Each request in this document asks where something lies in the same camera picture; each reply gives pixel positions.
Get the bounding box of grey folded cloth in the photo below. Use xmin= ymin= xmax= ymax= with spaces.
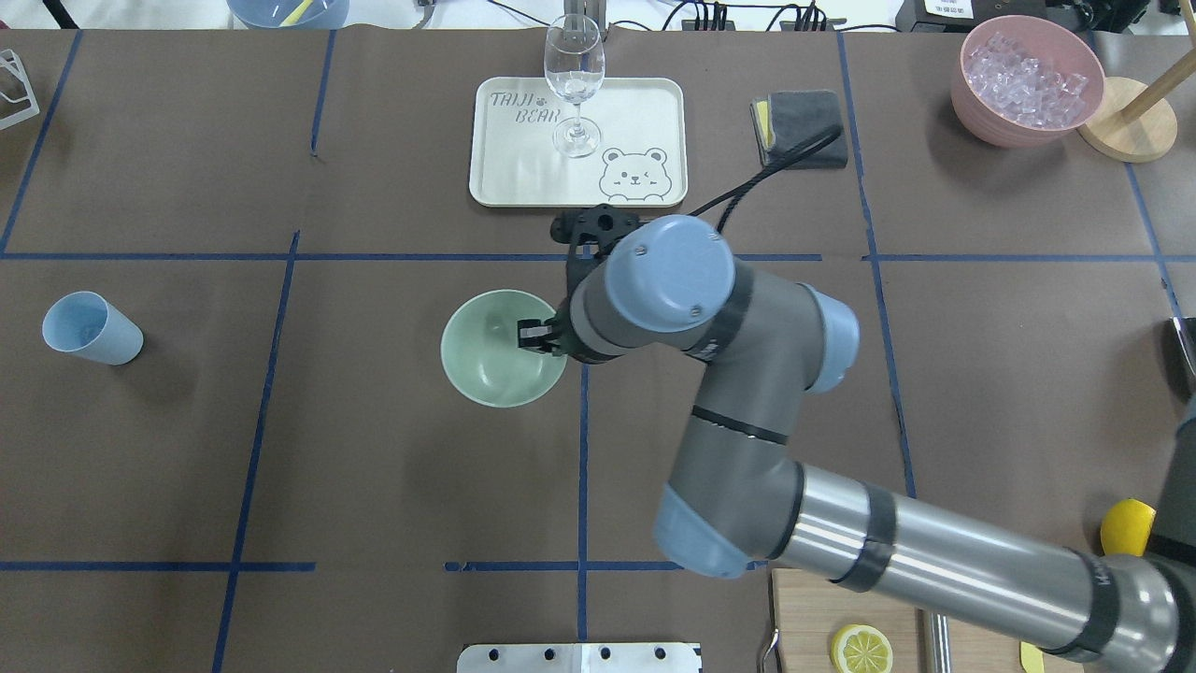
xmin=750 ymin=90 xmax=848 ymax=170

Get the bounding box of half lemon slice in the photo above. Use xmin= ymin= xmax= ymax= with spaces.
xmin=829 ymin=623 xmax=893 ymax=673

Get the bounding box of green ceramic bowl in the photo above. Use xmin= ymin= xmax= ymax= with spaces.
xmin=440 ymin=289 xmax=565 ymax=408

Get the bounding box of white wire cup rack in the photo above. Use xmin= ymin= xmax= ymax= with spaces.
xmin=1 ymin=50 xmax=41 ymax=129

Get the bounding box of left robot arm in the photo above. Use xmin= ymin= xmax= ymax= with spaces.
xmin=533 ymin=213 xmax=1192 ymax=669

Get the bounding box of wooden cutting board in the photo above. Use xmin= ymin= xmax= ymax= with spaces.
xmin=770 ymin=565 xmax=1085 ymax=673

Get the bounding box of wine glass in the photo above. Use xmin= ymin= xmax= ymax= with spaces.
xmin=543 ymin=13 xmax=605 ymax=159

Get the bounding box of yellow plastic knife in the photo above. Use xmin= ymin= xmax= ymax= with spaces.
xmin=1018 ymin=640 xmax=1047 ymax=673

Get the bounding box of wooden stand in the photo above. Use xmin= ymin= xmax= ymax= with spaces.
xmin=1079 ymin=50 xmax=1195 ymax=165

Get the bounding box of pink bowl with ice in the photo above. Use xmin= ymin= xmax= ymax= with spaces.
xmin=951 ymin=14 xmax=1105 ymax=148

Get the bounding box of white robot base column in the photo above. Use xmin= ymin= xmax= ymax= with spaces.
xmin=456 ymin=642 xmax=704 ymax=672

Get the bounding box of blue bowl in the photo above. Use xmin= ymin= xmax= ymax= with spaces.
xmin=226 ymin=1 xmax=350 ymax=30

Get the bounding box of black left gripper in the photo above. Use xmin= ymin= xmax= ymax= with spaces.
xmin=517 ymin=312 xmax=585 ymax=361

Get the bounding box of light blue plastic cup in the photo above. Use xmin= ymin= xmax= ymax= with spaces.
xmin=41 ymin=290 xmax=145 ymax=366

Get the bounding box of yellow lemon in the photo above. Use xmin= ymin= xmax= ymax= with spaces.
xmin=1099 ymin=498 xmax=1155 ymax=557

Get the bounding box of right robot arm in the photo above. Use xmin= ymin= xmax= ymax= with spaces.
xmin=1147 ymin=397 xmax=1195 ymax=569

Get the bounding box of cream bear tray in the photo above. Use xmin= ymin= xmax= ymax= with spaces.
xmin=468 ymin=77 xmax=689 ymax=208

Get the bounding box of yellow plastic fork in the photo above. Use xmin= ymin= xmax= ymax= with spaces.
xmin=277 ymin=0 xmax=313 ymax=27

